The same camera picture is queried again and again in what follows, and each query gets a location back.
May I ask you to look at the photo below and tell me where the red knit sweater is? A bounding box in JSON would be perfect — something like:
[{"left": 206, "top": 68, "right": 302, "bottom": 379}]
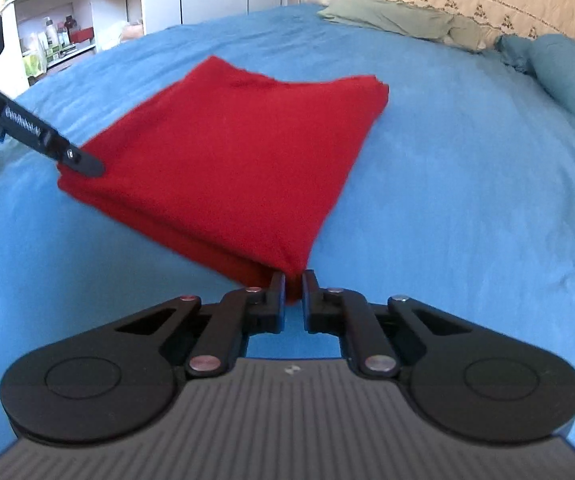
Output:
[{"left": 57, "top": 56, "right": 389, "bottom": 306}]

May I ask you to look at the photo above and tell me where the bed with blue sheet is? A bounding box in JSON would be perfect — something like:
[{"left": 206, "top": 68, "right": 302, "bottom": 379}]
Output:
[{"left": 0, "top": 2, "right": 575, "bottom": 466}]

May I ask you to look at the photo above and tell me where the white shelf unit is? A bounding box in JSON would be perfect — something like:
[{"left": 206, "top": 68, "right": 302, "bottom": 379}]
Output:
[{"left": 0, "top": 0, "right": 145, "bottom": 91}]

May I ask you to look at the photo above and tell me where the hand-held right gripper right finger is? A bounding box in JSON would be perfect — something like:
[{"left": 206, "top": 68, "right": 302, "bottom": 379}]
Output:
[{"left": 302, "top": 270, "right": 473, "bottom": 377}]

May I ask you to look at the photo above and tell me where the green pillow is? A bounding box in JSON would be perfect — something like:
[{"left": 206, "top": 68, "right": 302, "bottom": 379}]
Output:
[{"left": 317, "top": 0, "right": 488, "bottom": 53}]

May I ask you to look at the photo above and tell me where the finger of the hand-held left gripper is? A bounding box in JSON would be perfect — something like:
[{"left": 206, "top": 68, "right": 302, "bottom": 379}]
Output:
[{"left": 4, "top": 102, "right": 105, "bottom": 178}]

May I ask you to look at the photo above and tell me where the folded blue duvet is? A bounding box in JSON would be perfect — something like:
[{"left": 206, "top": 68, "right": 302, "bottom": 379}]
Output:
[{"left": 496, "top": 34, "right": 575, "bottom": 153}]

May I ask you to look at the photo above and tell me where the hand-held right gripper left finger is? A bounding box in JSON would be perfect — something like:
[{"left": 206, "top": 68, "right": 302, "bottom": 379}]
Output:
[{"left": 114, "top": 272, "right": 286, "bottom": 377}]

